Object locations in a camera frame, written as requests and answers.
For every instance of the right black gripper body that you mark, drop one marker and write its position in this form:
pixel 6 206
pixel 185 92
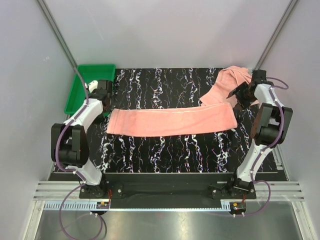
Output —
pixel 243 97

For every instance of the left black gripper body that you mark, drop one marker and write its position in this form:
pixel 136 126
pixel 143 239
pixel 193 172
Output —
pixel 108 107

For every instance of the pink striped towel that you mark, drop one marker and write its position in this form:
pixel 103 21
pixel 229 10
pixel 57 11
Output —
pixel 172 121

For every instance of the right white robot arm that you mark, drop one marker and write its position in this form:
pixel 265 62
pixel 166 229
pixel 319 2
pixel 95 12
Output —
pixel 269 128

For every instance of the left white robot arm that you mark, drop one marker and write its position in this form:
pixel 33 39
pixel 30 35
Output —
pixel 69 143

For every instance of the crumpled pink towel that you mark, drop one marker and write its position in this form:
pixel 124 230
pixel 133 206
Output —
pixel 227 80

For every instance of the black marble pattern mat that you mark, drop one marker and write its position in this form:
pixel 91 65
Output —
pixel 162 88

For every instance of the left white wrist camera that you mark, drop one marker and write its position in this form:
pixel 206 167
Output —
pixel 93 85

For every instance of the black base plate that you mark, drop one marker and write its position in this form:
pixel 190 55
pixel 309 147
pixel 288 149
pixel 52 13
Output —
pixel 147 191

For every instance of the aluminium frame rail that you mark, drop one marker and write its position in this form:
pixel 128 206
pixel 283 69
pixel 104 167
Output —
pixel 56 190

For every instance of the white slotted cable duct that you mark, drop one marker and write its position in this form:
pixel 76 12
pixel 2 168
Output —
pixel 77 205

